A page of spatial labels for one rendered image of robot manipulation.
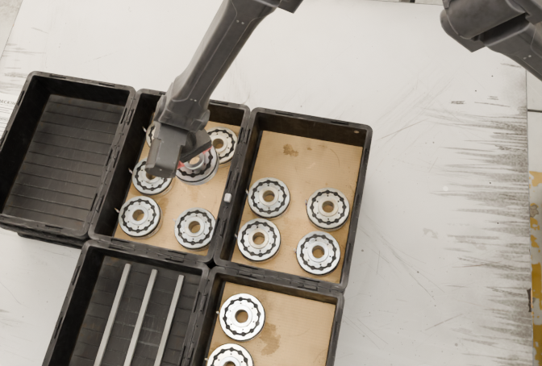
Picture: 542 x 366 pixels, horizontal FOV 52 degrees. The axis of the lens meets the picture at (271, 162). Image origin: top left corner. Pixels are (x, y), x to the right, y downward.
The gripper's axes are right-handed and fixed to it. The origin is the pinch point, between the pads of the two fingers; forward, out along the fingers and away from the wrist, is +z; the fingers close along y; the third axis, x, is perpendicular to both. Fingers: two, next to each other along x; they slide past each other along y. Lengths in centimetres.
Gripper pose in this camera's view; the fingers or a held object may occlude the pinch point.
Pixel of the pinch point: (191, 156)
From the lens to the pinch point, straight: 119.8
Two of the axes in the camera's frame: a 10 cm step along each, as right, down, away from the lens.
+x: -5.3, -7.8, 3.3
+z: 0.8, 3.4, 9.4
